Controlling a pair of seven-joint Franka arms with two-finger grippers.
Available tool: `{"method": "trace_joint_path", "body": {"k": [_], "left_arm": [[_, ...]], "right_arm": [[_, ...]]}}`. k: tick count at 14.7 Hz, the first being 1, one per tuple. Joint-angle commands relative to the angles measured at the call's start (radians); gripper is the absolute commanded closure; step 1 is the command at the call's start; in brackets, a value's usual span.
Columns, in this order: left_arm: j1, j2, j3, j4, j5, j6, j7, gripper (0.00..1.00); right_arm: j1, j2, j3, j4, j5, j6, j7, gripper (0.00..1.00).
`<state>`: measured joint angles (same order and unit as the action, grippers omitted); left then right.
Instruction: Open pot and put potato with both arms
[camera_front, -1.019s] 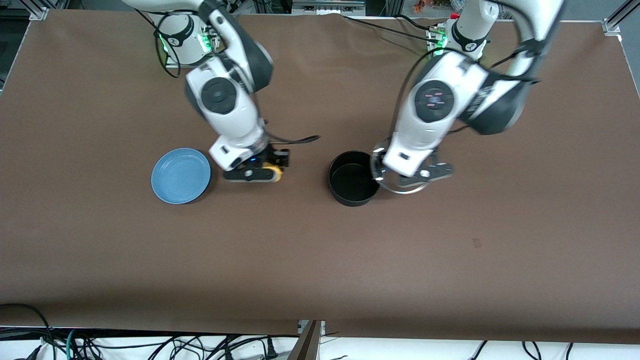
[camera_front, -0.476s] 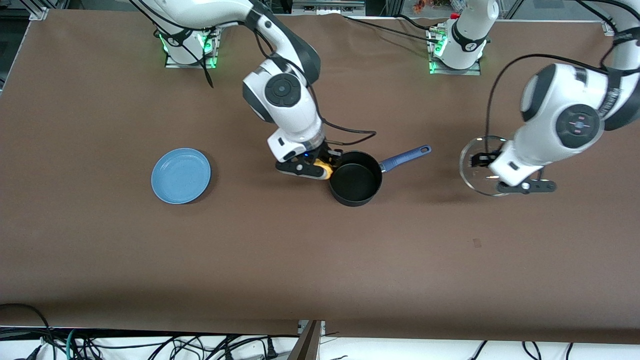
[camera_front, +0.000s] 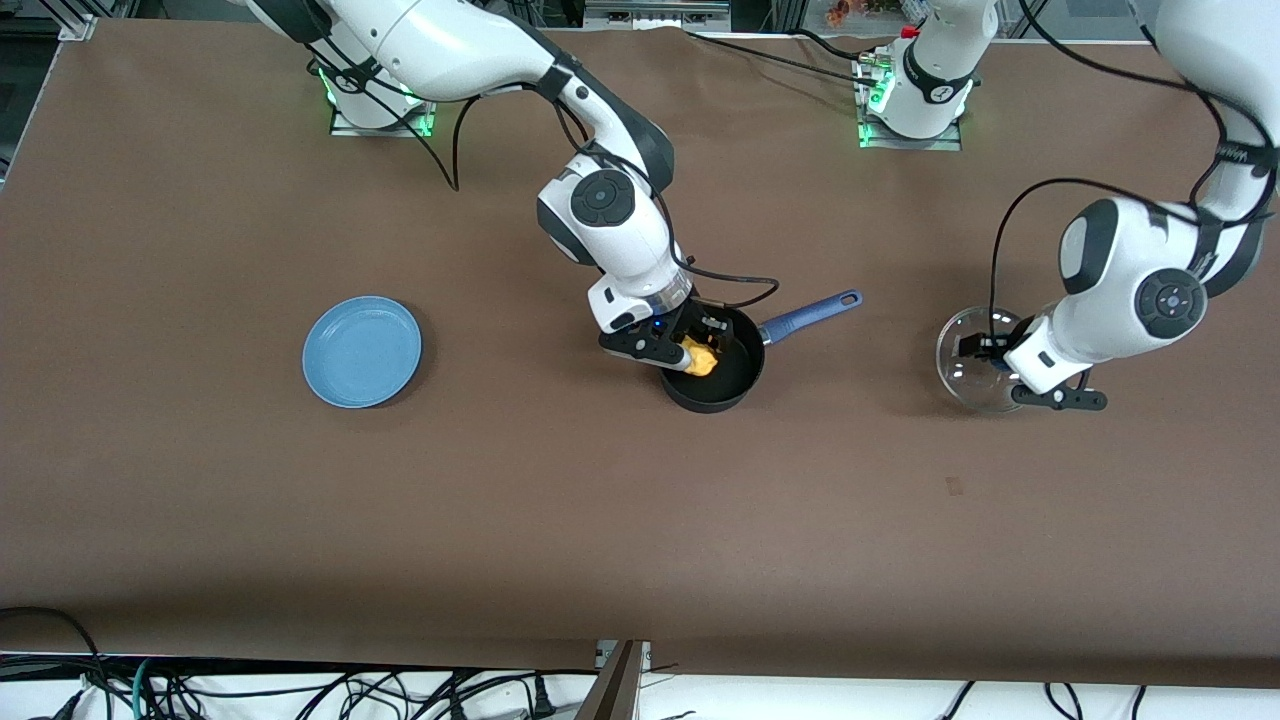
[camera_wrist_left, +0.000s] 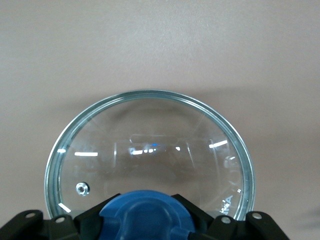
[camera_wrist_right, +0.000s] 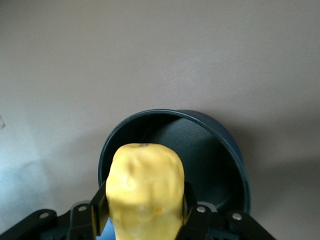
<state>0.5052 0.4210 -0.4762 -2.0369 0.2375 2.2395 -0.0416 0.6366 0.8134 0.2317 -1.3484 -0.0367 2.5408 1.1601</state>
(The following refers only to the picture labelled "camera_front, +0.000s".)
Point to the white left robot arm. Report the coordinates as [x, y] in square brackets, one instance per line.
[1130, 270]

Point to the grey metal post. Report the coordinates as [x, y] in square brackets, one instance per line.
[615, 690]

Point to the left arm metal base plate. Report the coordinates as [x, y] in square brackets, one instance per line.
[940, 143]

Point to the yellow potato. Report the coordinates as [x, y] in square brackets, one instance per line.
[703, 360]

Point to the orange colourful background object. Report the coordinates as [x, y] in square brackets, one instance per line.
[850, 10]

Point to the brown table cover sheet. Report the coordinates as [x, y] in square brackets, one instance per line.
[600, 500]

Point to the aluminium frame corner bracket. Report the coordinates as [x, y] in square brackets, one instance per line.
[77, 27]

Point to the glass lid with blue knob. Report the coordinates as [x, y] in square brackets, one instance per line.
[960, 385]

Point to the aluminium frame rail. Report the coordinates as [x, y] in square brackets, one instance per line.
[655, 12]

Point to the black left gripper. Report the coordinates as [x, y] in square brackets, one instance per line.
[974, 346]

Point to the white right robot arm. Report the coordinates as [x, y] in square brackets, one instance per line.
[450, 50]

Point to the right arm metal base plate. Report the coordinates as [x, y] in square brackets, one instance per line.
[345, 128]

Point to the blue round plate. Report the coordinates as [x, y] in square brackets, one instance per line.
[360, 350]

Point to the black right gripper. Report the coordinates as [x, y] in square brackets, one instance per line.
[697, 319]

